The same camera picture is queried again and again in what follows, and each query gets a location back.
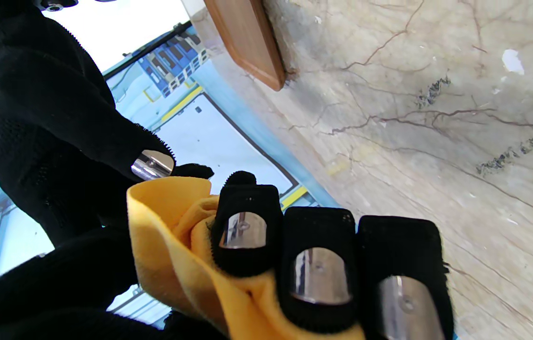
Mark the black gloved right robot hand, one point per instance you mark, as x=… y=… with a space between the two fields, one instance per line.
x=44 y=123

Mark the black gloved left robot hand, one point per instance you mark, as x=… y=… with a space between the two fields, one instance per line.
x=323 y=269

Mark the yellow cloth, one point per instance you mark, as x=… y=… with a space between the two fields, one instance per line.
x=186 y=255

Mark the brown wooden tray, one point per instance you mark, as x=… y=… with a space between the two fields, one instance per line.
x=252 y=42

